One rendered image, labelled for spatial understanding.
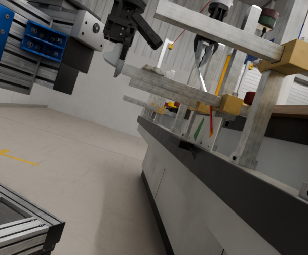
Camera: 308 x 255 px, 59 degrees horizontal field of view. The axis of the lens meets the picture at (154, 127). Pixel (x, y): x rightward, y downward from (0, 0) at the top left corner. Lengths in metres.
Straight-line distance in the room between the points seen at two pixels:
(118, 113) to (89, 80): 1.31
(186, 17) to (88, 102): 8.09
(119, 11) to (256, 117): 0.46
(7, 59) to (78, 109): 7.74
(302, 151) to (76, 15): 0.78
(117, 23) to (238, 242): 0.60
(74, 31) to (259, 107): 0.61
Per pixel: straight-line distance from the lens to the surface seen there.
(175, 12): 0.57
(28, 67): 0.99
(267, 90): 0.65
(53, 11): 1.05
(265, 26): 0.96
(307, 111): 0.82
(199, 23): 0.57
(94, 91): 8.59
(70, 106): 8.69
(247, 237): 0.58
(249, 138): 0.64
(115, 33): 0.79
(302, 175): 0.82
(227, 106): 0.80
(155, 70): 0.79
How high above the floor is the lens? 0.74
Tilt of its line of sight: 2 degrees down
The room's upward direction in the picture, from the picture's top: 18 degrees clockwise
